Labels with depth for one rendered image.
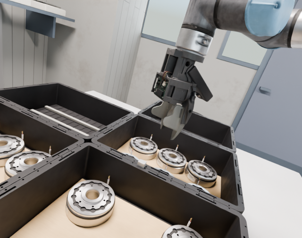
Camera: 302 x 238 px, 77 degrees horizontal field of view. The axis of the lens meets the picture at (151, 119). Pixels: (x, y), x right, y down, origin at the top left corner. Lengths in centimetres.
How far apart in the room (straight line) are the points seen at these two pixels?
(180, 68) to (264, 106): 247
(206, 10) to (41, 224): 52
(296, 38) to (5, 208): 61
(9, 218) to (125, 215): 22
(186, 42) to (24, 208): 45
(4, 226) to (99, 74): 227
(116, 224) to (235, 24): 46
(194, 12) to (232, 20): 8
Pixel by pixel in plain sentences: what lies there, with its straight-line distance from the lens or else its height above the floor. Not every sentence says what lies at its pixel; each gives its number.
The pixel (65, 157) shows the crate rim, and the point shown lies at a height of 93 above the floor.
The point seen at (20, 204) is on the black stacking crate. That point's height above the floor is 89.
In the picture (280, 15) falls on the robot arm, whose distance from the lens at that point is 40.
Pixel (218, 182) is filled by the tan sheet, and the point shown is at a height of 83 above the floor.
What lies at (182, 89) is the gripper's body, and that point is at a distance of 45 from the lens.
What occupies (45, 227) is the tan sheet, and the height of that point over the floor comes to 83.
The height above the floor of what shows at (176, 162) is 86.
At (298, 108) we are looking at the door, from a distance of 295.
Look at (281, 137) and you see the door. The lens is 302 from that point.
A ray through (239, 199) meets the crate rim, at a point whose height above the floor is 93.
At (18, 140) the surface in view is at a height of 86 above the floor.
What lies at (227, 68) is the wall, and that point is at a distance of 283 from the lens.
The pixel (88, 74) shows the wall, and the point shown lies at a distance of 268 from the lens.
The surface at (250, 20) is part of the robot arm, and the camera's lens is 40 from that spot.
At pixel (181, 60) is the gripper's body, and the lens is 44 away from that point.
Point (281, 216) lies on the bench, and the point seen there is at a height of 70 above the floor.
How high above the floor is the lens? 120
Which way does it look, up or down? 21 degrees down
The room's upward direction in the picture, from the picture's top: 16 degrees clockwise
